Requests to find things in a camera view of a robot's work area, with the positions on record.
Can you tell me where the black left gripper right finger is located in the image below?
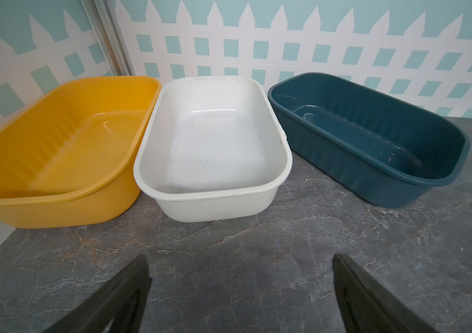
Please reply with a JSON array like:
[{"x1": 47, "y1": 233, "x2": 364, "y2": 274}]
[{"x1": 332, "y1": 253, "x2": 436, "y2": 332}]

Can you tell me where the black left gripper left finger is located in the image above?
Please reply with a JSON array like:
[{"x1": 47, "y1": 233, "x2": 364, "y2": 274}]
[{"x1": 46, "y1": 255, "x2": 152, "y2": 332}]

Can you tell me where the dark teal storage box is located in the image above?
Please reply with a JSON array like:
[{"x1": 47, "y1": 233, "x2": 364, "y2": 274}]
[{"x1": 268, "y1": 72, "x2": 470, "y2": 208}]

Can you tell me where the white plastic storage box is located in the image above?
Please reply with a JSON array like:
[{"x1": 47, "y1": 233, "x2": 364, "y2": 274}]
[{"x1": 133, "y1": 76, "x2": 293, "y2": 223}]

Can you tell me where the yellow plastic storage box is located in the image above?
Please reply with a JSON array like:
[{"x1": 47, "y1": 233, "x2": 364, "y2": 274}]
[{"x1": 0, "y1": 76, "x2": 162, "y2": 229}]

